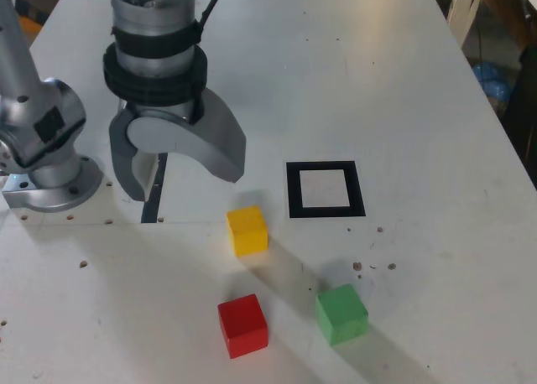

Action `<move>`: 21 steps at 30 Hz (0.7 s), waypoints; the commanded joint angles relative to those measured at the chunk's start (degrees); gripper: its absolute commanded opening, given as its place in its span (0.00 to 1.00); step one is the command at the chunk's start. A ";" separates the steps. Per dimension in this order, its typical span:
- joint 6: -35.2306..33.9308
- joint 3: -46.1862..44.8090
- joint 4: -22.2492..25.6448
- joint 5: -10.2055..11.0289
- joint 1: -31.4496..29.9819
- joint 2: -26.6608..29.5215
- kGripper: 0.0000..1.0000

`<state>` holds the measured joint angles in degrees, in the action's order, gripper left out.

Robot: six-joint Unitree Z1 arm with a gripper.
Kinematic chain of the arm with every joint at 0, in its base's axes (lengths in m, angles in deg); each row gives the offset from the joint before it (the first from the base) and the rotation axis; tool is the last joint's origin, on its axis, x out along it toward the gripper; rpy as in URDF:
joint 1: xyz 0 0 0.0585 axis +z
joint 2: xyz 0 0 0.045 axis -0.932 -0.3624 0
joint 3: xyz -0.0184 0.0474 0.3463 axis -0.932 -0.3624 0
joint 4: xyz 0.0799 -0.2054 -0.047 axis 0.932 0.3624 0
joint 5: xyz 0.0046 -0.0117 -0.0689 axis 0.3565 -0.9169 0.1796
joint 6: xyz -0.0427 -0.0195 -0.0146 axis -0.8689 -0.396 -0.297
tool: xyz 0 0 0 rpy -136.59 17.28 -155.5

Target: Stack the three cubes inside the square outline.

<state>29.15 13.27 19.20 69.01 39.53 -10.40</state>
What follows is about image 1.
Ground red cube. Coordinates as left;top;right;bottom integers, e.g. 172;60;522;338
216;293;269;360

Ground blue bag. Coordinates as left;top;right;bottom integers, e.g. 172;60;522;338
472;60;514;105

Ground pale wooden slats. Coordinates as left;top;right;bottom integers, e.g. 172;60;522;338
446;0;483;46

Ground green cube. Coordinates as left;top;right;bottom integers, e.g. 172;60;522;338
315;283;370;346

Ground black tape square outline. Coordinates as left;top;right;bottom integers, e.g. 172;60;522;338
285;160;367;220

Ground yellow cube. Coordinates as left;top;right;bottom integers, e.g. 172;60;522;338
225;205;269;257

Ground black tape strip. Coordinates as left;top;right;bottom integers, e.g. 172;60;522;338
140;153;169;225

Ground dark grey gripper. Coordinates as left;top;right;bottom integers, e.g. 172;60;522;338
108;86;248;203

